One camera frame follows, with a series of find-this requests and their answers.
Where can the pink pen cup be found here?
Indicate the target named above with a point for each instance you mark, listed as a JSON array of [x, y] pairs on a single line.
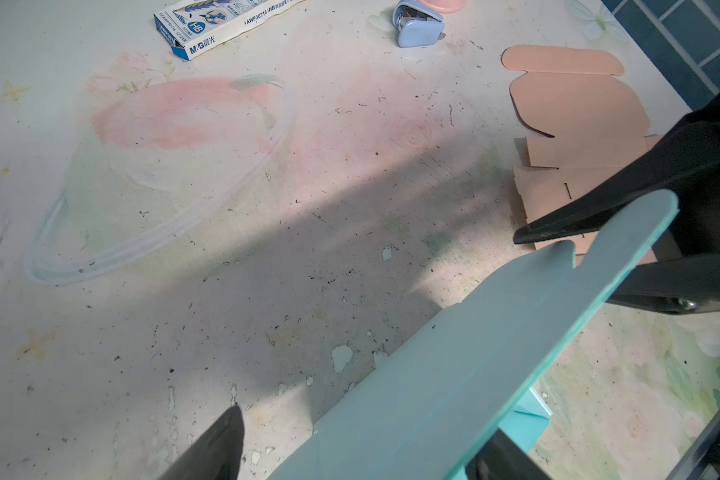
[[444, 6]]

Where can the white pencil box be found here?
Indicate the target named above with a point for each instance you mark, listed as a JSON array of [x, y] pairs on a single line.
[[192, 27]]

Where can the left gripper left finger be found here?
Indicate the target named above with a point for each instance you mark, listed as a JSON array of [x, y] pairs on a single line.
[[216, 454]]

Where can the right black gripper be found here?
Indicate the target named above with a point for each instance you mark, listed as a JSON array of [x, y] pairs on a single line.
[[686, 162]]

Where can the pink flat paper box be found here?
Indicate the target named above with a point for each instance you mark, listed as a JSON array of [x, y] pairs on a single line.
[[588, 124]]

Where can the blue small stapler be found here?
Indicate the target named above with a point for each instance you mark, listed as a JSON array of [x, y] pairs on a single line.
[[417, 25]]

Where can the light blue paper box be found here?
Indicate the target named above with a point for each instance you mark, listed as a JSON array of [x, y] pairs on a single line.
[[433, 403]]

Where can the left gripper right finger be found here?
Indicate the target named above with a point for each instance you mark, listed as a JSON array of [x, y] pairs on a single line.
[[501, 459]]

